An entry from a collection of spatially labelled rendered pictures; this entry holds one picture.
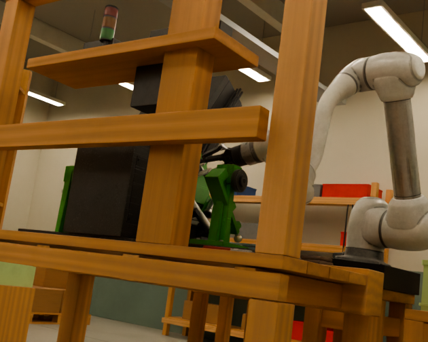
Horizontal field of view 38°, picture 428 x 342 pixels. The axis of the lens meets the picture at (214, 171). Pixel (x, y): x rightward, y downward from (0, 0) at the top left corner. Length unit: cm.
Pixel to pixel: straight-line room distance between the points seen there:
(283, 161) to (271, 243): 22
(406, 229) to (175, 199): 97
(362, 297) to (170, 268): 66
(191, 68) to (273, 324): 82
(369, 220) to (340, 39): 665
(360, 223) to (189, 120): 100
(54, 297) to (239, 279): 696
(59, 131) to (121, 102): 924
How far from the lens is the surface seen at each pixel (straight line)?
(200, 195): 231
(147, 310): 1005
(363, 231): 254
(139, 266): 190
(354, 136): 842
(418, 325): 219
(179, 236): 186
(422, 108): 817
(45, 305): 845
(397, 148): 241
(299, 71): 172
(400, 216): 244
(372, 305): 216
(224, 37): 193
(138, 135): 194
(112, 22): 235
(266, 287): 163
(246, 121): 170
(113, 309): 1060
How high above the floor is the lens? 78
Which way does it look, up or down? 10 degrees up
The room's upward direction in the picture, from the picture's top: 8 degrees clockwise
